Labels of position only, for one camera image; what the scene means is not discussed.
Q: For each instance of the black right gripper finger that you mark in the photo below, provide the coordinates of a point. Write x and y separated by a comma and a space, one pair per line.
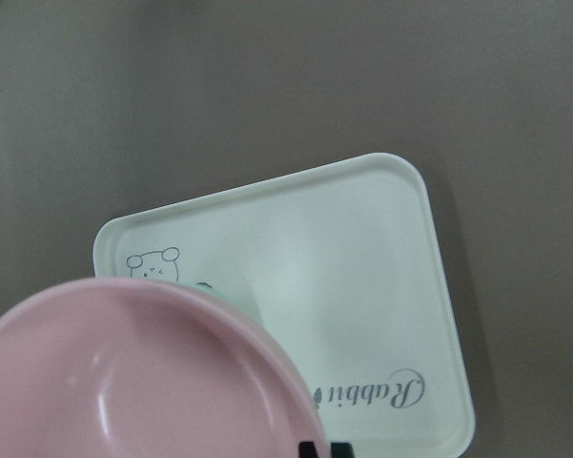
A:
318, 446

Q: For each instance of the small pink bowl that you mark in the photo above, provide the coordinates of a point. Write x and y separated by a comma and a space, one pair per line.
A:
120, 368

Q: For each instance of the green stacked bowls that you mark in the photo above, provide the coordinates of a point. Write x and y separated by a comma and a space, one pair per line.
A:
213, 303

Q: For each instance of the white rectangular tray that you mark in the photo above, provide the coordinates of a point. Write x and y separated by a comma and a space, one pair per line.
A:
344, 265

